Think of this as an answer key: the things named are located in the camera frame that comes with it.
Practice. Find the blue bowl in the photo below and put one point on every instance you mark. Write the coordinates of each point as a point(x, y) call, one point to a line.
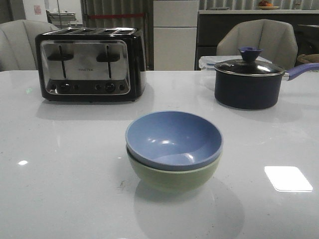
point(173, 141)

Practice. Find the green bowl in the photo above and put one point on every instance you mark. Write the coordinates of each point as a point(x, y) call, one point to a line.
point(174, 181)

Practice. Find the clear plastic food container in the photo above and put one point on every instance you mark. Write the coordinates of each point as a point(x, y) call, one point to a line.
point(208, 62)

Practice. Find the dark blue saucepan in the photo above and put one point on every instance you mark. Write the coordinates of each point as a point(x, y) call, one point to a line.
point(254, 92)

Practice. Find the white cabinet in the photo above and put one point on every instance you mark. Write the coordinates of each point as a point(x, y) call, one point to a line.
point(175, 29)

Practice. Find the black chrome four-slot toaster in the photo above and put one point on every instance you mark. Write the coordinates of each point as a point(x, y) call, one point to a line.
point(91, 64)

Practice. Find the glass pot lid blue knob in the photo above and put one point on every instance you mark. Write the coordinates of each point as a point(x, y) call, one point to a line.
point(248, 65)

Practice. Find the grey chair on right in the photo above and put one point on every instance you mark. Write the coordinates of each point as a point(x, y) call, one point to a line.
point(276, 39)

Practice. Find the grey chair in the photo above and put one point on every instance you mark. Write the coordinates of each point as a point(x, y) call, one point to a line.
point(276, 39)
point(17, 43)

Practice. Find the fruit bowl on counter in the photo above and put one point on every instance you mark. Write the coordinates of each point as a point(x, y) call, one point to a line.
point(266, 5)

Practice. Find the grey chair on left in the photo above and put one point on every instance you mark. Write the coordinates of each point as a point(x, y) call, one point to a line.
point(17, 43)

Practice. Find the woven basket at right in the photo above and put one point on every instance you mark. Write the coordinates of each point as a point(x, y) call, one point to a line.
point(306, 59)

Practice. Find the dark counter unit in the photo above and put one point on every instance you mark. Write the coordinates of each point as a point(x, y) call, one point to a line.
point(213, 25)

